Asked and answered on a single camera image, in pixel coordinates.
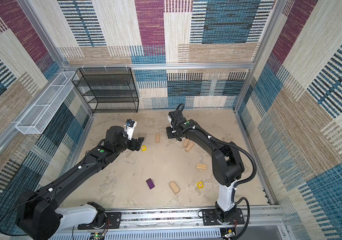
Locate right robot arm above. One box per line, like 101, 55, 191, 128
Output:
167, 108, 255, 224

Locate wood block front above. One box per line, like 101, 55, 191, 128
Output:
169, 181, 180, 195

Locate aluminium front rail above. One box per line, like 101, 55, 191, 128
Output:
51, 205, 295, 240

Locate white mesh wall basket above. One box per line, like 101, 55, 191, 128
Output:
15, 72, 75, 135

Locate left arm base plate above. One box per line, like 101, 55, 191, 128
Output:
77, 212, 122, 230

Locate black wire shelf rack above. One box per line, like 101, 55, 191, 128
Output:
72, 67, 139, 114

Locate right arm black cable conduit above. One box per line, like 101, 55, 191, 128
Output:
170, 103, 257, 240

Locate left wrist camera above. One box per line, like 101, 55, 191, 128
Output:
125, 119, 137, 140

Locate purple block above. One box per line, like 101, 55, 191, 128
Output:
146, 178, 155, 190

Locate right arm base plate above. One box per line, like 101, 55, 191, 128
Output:
198, 208, 245, 226

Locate wood block pair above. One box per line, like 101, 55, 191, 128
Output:
185, 141, 194, 152
183, 139, 189, 148

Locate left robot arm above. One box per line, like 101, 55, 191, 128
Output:
15, 126, 144, 240

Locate yellow cube red mark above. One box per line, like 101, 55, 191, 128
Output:
196, 181, 204, 189

